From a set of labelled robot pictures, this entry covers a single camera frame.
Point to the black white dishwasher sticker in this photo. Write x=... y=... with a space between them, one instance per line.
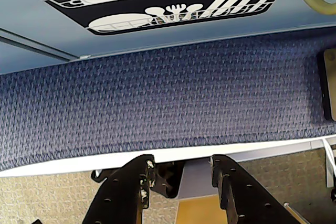
x=162 y=1

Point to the black framed tan panel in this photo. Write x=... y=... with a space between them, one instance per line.
x=321 y=90

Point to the black table clamp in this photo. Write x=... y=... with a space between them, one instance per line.
x=95 y=176

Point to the blue dishwasher door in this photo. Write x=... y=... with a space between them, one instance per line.
x=26 y=16

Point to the grey wooden block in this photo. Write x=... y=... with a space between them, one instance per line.
x=197 y=182

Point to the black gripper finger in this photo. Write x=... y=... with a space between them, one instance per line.
x=120 y=197
x=244 y=197

